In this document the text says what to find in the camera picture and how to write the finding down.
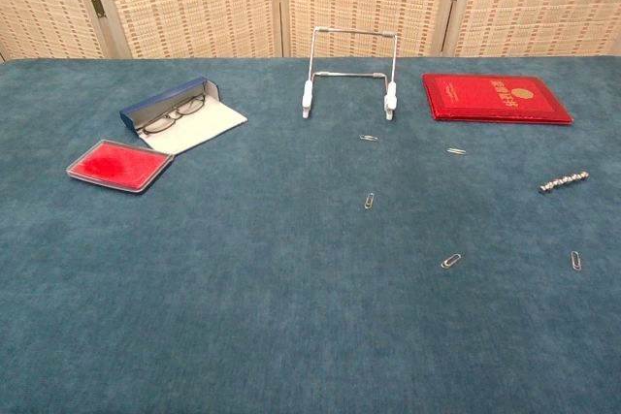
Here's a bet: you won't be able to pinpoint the black framed eyeglasses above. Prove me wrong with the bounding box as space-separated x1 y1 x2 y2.
140 95 207 137

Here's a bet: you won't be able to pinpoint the red ink pad box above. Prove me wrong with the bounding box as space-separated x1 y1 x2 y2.
65 139 176 196

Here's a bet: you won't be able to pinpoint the open blue glasses case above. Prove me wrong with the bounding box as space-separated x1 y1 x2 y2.
119 76 249 157

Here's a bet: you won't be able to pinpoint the red certificate folder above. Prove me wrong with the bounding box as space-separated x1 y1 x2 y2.
421 72 574 126

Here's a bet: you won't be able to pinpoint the silver beaded magnet bar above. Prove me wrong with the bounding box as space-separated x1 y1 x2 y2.
539 171 591 195

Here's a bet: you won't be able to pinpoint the blue table cloth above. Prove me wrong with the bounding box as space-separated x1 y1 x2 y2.
0 55 621 414

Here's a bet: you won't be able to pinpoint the white wire book stand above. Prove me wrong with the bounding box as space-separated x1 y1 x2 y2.
299 25 400 121

